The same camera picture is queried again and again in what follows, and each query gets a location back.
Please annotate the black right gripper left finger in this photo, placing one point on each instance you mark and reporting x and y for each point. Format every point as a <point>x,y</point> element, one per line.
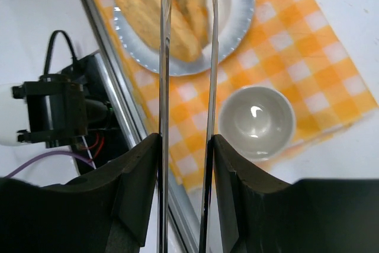
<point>105,210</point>

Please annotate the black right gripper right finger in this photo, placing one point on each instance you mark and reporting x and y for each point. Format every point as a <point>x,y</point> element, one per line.
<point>261,213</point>

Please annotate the bread piece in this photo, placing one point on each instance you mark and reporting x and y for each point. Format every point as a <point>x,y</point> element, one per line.
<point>144,18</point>

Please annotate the stainless steel tongs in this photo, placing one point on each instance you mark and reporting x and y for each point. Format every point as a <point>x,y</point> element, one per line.
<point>165,35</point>

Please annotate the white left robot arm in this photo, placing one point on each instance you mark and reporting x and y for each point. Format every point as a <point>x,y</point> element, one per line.
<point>56,111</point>

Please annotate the bread on plate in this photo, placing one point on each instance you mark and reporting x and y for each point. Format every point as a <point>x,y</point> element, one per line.
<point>196,14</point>

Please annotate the yellow checkered cloth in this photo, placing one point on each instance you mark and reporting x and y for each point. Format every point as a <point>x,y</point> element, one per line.
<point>290,47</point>

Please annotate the white paper plate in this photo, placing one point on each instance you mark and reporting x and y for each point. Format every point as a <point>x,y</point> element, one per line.
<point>234,18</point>

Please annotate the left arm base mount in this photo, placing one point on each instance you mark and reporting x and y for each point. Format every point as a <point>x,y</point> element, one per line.
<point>104,141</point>

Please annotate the aluminium rail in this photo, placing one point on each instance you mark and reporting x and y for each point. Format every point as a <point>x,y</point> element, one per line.
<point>183,223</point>

